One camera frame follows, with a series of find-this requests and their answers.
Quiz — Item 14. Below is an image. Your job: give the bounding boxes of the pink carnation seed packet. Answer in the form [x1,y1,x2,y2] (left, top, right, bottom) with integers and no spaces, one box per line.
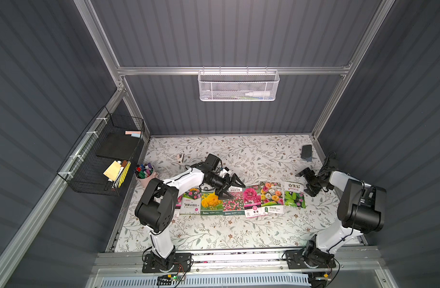
[243,186,264,218]

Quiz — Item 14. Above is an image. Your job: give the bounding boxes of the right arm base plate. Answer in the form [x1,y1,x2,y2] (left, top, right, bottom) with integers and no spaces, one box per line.
[283,248,336,270]

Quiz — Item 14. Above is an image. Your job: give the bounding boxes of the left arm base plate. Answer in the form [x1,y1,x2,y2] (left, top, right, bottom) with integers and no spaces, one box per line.
[142,252,193,274]

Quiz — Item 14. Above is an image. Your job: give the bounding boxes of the black wire wall basket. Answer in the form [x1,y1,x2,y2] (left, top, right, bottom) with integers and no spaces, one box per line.
[57,108,145,196]

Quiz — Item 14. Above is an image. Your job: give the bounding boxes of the pink marker cup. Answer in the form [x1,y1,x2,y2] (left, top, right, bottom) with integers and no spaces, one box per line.
[135,163,158,188]

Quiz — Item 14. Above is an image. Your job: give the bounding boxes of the multicolour roses seed packet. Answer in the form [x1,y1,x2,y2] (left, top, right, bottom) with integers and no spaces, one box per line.
[259,181,284,214]

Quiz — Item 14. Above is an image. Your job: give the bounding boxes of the white wire mesh basket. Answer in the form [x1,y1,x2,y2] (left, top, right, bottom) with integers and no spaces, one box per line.
[197,69,280,102]

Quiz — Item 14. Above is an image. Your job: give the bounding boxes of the black rectangular eraser block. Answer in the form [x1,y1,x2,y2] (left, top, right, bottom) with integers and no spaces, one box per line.
[300,145,312,162]

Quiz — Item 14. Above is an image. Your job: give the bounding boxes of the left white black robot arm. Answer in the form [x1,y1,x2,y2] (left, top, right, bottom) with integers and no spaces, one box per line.
[135,154,245,260]

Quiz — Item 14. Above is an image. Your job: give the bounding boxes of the black notebook in basket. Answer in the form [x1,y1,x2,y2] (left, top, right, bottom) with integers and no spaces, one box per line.
[96,133,139,160]

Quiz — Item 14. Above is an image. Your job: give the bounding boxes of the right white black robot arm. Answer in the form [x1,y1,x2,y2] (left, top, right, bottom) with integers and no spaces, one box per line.
[298,161,387,260]

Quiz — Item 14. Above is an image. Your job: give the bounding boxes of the yellow sunflower seed packet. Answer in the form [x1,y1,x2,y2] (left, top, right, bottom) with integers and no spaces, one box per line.
[200,192,223,216]

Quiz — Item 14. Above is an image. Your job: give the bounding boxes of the yellow sticky note pad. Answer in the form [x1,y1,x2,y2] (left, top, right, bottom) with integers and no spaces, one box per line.
[103,161,121,182]

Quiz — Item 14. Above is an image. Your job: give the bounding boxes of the small white pink clip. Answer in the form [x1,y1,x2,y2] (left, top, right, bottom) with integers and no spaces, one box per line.
[177,153,185,163]

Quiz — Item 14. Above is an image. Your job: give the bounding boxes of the red pink field seed packet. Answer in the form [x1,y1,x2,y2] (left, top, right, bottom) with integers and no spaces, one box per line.
[223,187,245,216]

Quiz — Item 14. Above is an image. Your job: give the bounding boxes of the green leaf seed packet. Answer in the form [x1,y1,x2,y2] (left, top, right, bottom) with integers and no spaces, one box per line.
[284,182,306,209]

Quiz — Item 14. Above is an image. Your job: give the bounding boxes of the mixed flowers pink label packet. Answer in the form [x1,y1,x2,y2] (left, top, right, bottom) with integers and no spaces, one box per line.
[180,188,202,215]

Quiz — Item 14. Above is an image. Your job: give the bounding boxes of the white bottle in basket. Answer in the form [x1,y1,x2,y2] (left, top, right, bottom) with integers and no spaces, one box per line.
[245,91,271,99]

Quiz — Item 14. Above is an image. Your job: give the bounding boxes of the purple pink flower seed packet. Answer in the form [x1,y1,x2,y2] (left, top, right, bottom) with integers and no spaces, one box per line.
[174,196,183,217]

